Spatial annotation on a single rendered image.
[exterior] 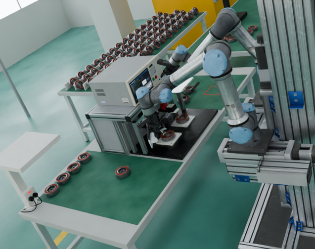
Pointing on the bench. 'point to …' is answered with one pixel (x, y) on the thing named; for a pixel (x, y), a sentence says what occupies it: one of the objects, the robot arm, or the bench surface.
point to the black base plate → (179, 148)
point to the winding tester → (123, 80)
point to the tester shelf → (114, 112)
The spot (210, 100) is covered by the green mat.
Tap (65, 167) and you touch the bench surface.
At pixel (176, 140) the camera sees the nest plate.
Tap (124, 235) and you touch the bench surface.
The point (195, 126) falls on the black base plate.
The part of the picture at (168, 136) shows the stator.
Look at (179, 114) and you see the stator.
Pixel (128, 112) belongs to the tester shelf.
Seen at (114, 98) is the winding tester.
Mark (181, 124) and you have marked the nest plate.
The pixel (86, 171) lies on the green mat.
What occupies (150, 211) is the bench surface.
